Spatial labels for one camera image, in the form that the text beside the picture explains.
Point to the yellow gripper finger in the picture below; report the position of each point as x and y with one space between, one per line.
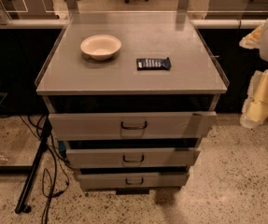
252 40
255 107

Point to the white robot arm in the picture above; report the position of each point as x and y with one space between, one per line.
263 49

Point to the black tripod stand leg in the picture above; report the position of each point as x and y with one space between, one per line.
22 206

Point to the grey drawer cabinet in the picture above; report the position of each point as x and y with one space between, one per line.
73 83

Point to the white horizontal rail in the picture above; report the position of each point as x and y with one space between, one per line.
200 24

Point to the white bowl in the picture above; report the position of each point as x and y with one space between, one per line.
100 47

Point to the grey drawer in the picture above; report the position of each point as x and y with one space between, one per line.
132 180
145 125
132 157

